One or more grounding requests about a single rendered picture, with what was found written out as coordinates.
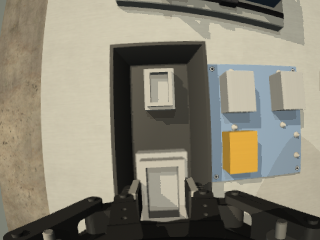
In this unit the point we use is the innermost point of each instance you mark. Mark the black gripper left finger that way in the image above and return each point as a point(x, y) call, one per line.
point(63, 224)

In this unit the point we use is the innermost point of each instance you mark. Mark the yellow-orange block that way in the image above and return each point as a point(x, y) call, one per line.
point(240, 151)

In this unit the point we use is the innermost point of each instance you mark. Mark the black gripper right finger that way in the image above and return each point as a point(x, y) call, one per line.
point(270, 221)

